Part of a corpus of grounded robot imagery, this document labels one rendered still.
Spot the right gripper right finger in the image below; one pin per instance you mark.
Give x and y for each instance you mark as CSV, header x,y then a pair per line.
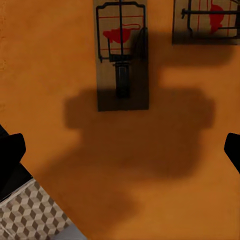
x,y
232,149

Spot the mousetrap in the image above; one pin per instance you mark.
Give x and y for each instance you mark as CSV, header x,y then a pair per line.
x,y
206,22
121,54

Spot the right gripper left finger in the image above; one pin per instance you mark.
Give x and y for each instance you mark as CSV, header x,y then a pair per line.
x,y
12,150

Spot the cabinet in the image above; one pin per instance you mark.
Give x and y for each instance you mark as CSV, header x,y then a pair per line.
x,y
155,174

